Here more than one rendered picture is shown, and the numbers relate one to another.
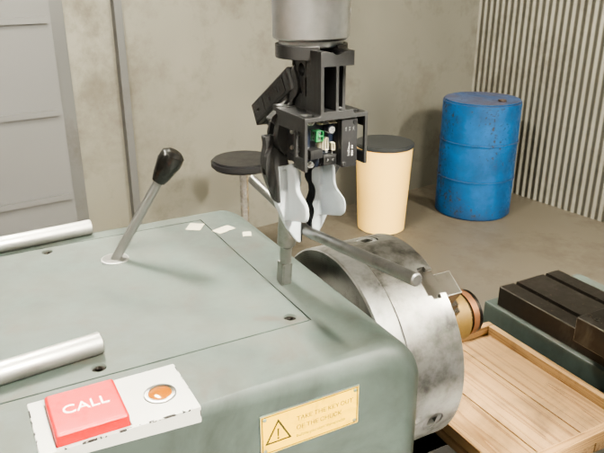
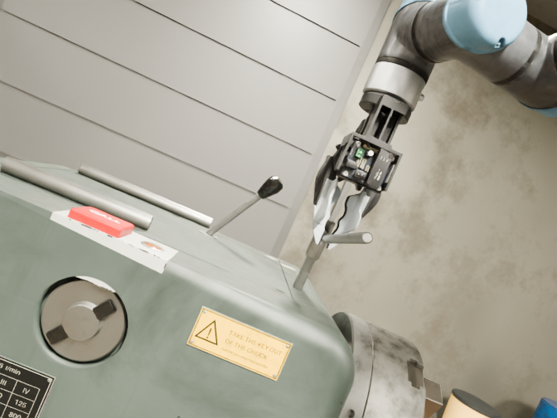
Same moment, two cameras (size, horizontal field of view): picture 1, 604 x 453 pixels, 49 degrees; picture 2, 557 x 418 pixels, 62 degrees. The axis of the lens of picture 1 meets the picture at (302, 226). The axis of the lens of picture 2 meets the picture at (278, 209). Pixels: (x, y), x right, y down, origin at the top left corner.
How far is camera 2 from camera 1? 0.33 m
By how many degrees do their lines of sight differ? 32
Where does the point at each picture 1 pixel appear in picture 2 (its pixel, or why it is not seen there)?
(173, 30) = (359, 248)
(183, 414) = (153, 257)
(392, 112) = (493, 388)
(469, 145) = not seen: outside the picture
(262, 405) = (210, 298)
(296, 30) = (376, 81)
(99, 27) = not seen: hidden behind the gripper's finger
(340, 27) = (407, 91)
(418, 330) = (384, 397)
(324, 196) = (351, 219)
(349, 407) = (275, 359)
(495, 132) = not seen: outside the picture
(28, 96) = (254, 240)
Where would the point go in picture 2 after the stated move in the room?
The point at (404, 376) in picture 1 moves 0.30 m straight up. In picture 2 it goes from (335, 370) to (443, 126)
